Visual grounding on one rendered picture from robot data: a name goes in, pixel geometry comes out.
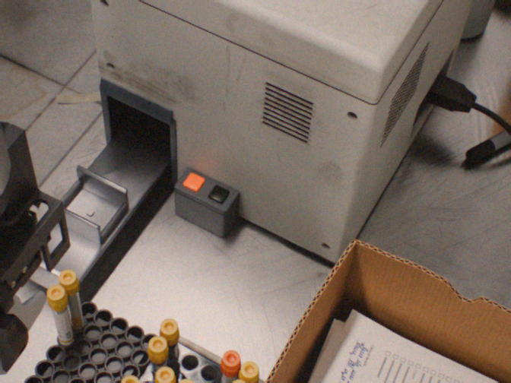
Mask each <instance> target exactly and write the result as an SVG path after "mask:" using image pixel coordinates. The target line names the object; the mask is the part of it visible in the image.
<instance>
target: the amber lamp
mask: <svg viewBox="0 0 511 383"><path fill-rule="evenodd" d="M204 182H205V179H203V178H202V177H199V176H198V175H196V174H194V173H191V174H190V175H189V177H188V178H187V179H186V181H184V183H183V185H184V186H186V187H189V188H191V189H192V190H193V191H195V192H197V191H198V189H199V188H201V186H202V184H203V183H204Z"/></svg>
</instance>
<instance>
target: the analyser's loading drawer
mask: <svg viewBox="0 0 511 383"><path fill-rule="evenodd" d="M170 165H171V152H170V131H167V130H166V129H162V128H160V127H158V125H155V124H154V123H152V122H149V121H147V120H145V119H142V118H140V117H137V116H135V115H133V113H132V115H131V117H130V118H129V119H127V120H126V122H125V123H124V124H123V126H122V127H121V128H120V130H119V131H118V132H117V133H116V135H114V136H113V138H112V139H111V141H110V142H109V143H108V145H106V147H105V148H104V149H102V150H101V153H100V154H99V155H98V157H97V158H96V159H95V160H94V162H92V163H91V164H90V166H89V167H88V168H87V169H85V168H84V167H82V166H77V168H76V172H77V177H78V180H77V181H76V182H75V183H74V185H73V186H72V187H71V188H70V189H69V190H68V191H67V193H66V194H65V195H64V196H63V198H62V199H61V201H62V203H63V207H64V211H65V219H66V223H67V227H68V235H69V240H70V244H71V246H70V248H69V249H68V251H67V252H66V253H65V255H64V256H63V257H62V259H60V260H59V263H58V264H57V265H56V266H55V268H54V269H53V270H52V273H49V272H48V271H47V270H46V266H45V262H44V258H43V262H41V265H40V266H39V267H38V268H37V269H36V270H35V273H34V274H33V276H32V277H31V278H29V279H31V280H33V281H35V282H37V283H38V284H39V285H42V286H44V287H45V288H47V289H49V288H50V287H51V286H55V285H59V275H60V272H63V271H64V270H67V269H68V270H72V271H74V272H75V273H76V276H77V278H78V281H79V283H80V282H81V281H82V280H83V279H84V278H85V277H86V276H87V273H88V272H89V271H90V269H91V268H92V267H93V266H94V265H95V264H96V263H97V260H98V259H99V258H100V256H101V255H102V254H103V253H104V252H105V251H106V249H107V248H108V246H109V245H110V243H111V242H112V241H113V240H114V238H115V236H117V235H118V233H119V232H120V230H121V229H122V228H123V226H124V225H125V223H126V222H128V221H129V219H130V218H131V216H132V215H133V213H134V212H135V210H136V209H137V208H138V207H139V206H140V205H141V203H142V201H143V200H144V199H145V198H146V196H147V195H148V193H149V192H151V190H152V188H153V187H154V186H155V185H156V183H157V182H158V180H159V179H160V177H161V176H162V175H163V174H164V173H165V172H166V171H167V169H168V168H169V166H170ZM89 209H91V210H94V211H95V213H94V215H93V216H92V217H89V216H88V215H86V213H87V211H88V210H89ZM51 236H52V239H51V241H50V242H48V248H49V254H50V255H51V254H52V252H53V251H54V250H55V247H56V246H57V245H58V244H59V242H61V241H62V233H61V230H60V229H59V223H57V224H56V227H55V228H54V229H53V231H52V232H51ZM42 255H43V253H42Z"/></svg>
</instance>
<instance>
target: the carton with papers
mask: <svg viewBox="0 0 511 383"><path fill-rule="evenodd" d="M265 383H511V310H510V309H507V308H505V307H503V306H501V305H500V304H499V303H496V302H494V301H492V300H490V299H486V298H484V297H483V296H482V297H479V298H477V299H466V298H464V297H462V296H461V295H460V294H459V292H458V291H457V290H456V289H455V288H454V287H453V286H452V284H451V283H450V282H449V281H448V280H447V279H444V278H442V277H440V276H438V275H436V274H435V273H434V272H432V271H429V270H427V269H426V268H425V267H421V266H420V265H418V264H415V263H414V262H413V261H408V260H406V259H403V258H399V257H396V256H394V255H391V254H389V253H387V252H385V251H383V250H382V249H380V248H377V247H375V246H372V245H370V244H367V243H365V242H361V241H358V239H352V241H351V243H350V244H349V246H348V247H347V248H346V249H345V251H344V254H343V255H342V256H341V257H340V258H339V259H338V262H337V263H336V265H335V267H334V268H333V270H332V272H331V273H330V275H329V276H328V277H327V278H326V280H325V282H324V283H323V285H322V286H321V287H320V289H319V291H318V293H317V294H316V296H314V297H313V299H312V301H311V302H310V304H309V306H308V308H307V309H306V311H305V312H304V314H303V317H301V319H300V320H299V321H298V323H297V325H296V327H295V329H294V331H293V333H292V335H291V336H290V339H288V341H287V343H286V345H285V347H284V349H283V351H282V353H281V355H280V356H279V358H278V360H276V363H275V365H274V367H273V368H272V370H271V373H270V374H269V376H268V378H267V379H266V381H265Z"/></svg>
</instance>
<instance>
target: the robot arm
mask: <svg viewBox="0 0 511 383"><path fill-rule="evenodd" d="M42 203H44V204H46V205H47V206H48V210H47V211H46V213H45V214H44V215H43V217H42V218H41V219H40V221H38V220H37V215H36V212H34V211H32V210H31V207H32V206H33V205H34V206H35V207H37V209H39V208H40V205H41V204H42ZM57 223H59V229H60V230H61V233H62V241H61V242H59V244H58V245H57V246H56V247H55V250H54V251H53V252H52V254H51V255H50V254H49V248H48V242H50V241H51V239H52V236H51V232H52V231H53V229H54V228H55V227H56V224H57ZM70 246H71V244H70V240H69V235H68V227H67V223H66V219H65V211H64V207H63V203H62V201H61V200H59V199H57V198H54V197H53V196H51V195H48V194H46V193H44V192H42V191H40V189H39V187H37V181H36V176H35V172H34V169H33V162H32V158H31V155H30V148H29V144H27V137H26V133H25V130H24V129H22V128H20V127H17V126H16V125H13V124H10V123H8V122H1V120H0V375H7V374H8V371H9V370H10V368H11V367H12V366H13V365H14V364H15V363H16V362H17V359H18V358H19V357H20V355H21V354H22V353H23V352H24V350H25V349H26V347H27V345H28V341H29V333H28V332H29V330H30V328H31V327H33V324H34V323H35V321H36V320H37V317H38V316H39V314H40V313H41V311H42V310H43V308H44V305H45V302H46V294H45V293H44V292H43V291H42V290H40V291H38V292H37V293H35V295H34V296H32V297H31V298H29V299H28V300H26V301H25V302H21V300H20V299H21V298H19V297H18V296H16V295H15V294H16V292H17V291H18V290H19V289H20V288H21V287H22V288H23V287H24V285H25V284H26V283H27V281H28V280H29V278H31V277H32V276H33V274H34V273H35V270H36V269H37V268H38V267H39V266H40V265H41V262H43V258H44V262H45V266H46V270H47V271H48V272H49V273H52V270H53V269H54V268H55V266H56V265H57V264H58V263H59V260H60V259H62V257H63V256H64V255H65V253H66V252H67V251H68V249H69V248H70ZM42 253H43V255H42Z"/></svg>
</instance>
